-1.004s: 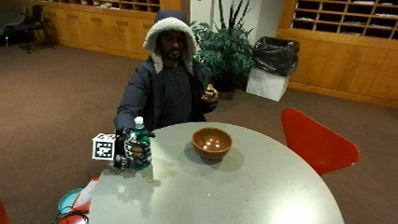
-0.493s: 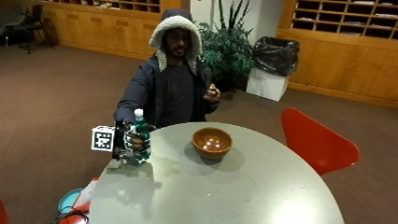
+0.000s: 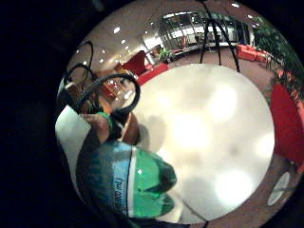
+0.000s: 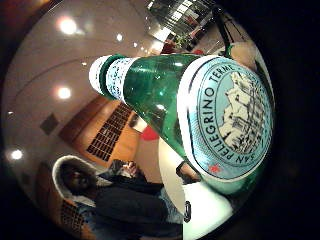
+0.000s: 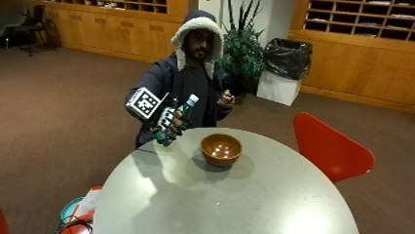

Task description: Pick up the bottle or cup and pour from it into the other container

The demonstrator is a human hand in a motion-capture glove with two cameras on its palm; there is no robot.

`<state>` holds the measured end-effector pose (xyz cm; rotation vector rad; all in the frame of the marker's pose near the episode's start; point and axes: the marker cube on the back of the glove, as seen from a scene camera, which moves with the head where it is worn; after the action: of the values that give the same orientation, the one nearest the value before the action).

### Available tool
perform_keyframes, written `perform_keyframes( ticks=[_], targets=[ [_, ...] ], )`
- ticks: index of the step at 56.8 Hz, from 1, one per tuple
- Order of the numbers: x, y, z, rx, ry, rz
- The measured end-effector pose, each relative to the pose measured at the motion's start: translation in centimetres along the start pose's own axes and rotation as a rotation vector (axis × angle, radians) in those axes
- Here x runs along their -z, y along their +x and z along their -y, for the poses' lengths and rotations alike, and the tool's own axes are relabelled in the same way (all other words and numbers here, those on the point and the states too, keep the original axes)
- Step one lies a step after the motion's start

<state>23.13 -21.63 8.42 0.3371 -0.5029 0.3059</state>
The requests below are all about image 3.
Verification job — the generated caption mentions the green bottle with blue label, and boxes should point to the green bottle with blue label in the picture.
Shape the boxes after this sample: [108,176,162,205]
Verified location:
[83,140,179,220]

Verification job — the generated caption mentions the large red chair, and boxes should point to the large red chair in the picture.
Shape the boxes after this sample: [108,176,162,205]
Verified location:
[270,83,304,175]

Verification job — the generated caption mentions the red sofa with cushions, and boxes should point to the red sofa with cushions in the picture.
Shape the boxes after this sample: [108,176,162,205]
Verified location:
[236,43,271,64]

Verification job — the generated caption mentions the small green potted plant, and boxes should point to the small green potted plant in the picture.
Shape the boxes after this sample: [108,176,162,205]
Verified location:
[158,47,174,64]

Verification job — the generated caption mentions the large green leafy plant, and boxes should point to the large green leafy plant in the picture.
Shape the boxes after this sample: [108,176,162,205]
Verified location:
[252,16,304,98]

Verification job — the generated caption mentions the long red sofa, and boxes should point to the long red sofa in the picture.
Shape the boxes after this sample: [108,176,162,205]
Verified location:
[136,62,170,86]

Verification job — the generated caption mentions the thin black cable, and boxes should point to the thin black cable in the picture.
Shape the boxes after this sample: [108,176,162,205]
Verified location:
[64,41,96,88]

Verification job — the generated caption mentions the red armchair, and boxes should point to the red armchair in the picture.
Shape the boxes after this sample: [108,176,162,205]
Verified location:
[122,50,150,76]

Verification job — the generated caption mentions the small white round table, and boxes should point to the small white round table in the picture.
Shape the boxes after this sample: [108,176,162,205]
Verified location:
[267,171,292,207]

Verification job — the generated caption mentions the black tripod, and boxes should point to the black tripod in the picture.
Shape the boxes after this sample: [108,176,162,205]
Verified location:
[197,0,241,73]

